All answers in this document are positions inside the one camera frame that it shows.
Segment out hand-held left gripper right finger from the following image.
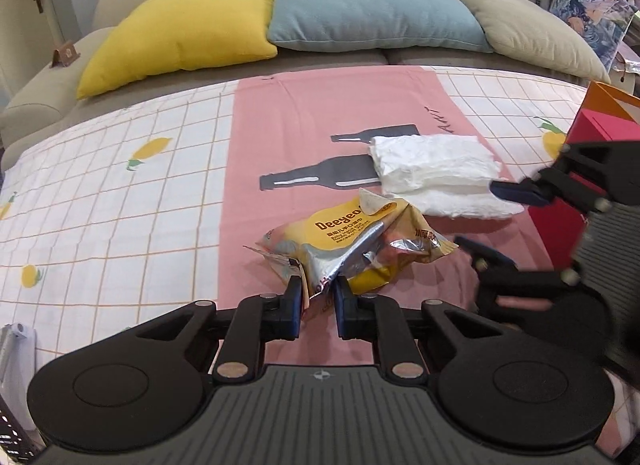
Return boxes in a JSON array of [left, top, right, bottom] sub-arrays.
[[333, 277, 522, 382]]

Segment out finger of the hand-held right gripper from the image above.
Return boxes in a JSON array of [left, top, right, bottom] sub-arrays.
[[489, 142, 640, 212], [456, 237, 582, 296]]

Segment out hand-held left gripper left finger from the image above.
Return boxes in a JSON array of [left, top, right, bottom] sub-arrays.
[[121, 275, 307, 382]]

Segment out yellow snack packet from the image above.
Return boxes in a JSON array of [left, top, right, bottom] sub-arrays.
[[243, 189, 460, 302]]

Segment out white tissue pack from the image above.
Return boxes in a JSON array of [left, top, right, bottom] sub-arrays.
[[368, 134, 524, 220]]

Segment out red box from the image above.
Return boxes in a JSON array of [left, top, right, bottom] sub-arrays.
[[527, 110, 640, 276]]

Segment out orange cardboard box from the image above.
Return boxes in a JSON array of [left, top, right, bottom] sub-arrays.
[[580, 80, 640, 126]]

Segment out beige pillow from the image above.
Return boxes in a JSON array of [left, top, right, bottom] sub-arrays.
[[425, 0, 612, 86]]

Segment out patterned blue cushion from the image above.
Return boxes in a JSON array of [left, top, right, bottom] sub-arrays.
[[549, 0, 640, 72]]

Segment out lemon printed blanket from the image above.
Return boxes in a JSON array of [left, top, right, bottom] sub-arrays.
[[0, 65, 640, 458]]

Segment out blue pillow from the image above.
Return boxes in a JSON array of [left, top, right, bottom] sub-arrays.
[[266, 0, 494, 54]]

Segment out white plastic device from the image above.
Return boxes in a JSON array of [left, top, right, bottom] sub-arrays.
[[0, 322, 39, 397]]

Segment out yellow pillow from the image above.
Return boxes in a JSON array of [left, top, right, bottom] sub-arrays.
[[76, 0, 279, 100]]

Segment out beige sofa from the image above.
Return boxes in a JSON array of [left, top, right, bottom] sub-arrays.
[[0, 0, 613, 173]]

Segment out small brown stand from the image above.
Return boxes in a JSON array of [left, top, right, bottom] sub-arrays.
[[50, 43, 81, 68]]

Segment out cream door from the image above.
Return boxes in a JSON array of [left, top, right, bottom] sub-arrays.
[[0, 0, 81, 100]]

